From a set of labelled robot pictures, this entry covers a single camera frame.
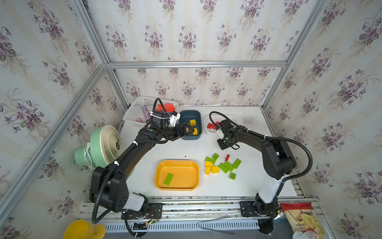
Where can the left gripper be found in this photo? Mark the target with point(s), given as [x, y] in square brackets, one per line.
[177, 132]

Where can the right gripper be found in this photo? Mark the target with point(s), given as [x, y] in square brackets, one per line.
[224, 144]

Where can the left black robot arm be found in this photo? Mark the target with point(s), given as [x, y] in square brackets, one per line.
[109, 191]

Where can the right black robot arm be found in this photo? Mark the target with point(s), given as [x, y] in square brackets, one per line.
[278, 163]

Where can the dark blue plastic tray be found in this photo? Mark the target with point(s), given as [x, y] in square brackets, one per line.
[192, 118]

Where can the red toy in basket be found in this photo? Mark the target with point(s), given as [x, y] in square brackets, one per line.
[167, 108]

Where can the green lego plate long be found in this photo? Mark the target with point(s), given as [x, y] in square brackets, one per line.
[223, 168]

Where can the purple bottle in basket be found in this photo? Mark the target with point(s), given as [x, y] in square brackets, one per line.
[146, 113]

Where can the small green lego brick bottom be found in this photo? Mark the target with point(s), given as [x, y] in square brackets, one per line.
[232, 176]

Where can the yellow plastic tray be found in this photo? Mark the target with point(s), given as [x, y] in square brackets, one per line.
[186, 175]

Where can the white perforated basket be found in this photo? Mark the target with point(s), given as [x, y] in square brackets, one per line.
[134, 112]

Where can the green desk fan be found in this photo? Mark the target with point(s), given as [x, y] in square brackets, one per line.
[104, 147]

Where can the snack bag red top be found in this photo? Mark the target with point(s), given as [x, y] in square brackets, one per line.
[303, 221]

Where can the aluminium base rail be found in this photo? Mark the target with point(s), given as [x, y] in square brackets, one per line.
[188, 215]

